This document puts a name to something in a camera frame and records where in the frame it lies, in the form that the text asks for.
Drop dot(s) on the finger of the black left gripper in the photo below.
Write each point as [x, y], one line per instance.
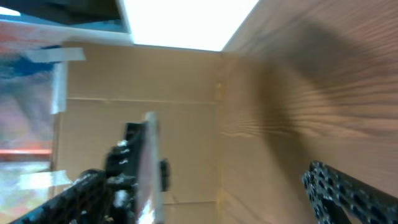
[123, 160]

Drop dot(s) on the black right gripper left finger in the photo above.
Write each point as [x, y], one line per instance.
[95, 198]

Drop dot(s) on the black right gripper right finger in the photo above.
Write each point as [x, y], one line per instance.
[334, 195]

